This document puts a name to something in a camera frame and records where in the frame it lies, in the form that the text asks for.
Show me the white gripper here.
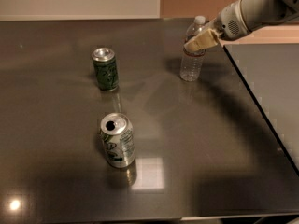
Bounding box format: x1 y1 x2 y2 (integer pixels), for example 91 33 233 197
184 0 249 52

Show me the clear plastic water bottle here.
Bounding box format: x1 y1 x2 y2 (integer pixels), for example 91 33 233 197
180 16 206 82

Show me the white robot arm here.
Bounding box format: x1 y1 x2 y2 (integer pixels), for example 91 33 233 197
184 0 299 52

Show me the dark green soda can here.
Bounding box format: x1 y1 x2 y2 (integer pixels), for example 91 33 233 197
92 48 119 91

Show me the silver 7up can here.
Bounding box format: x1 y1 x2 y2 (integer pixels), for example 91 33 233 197
99 113 135 168

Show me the grey side table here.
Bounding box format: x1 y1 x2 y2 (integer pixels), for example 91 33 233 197
224 44 299 169

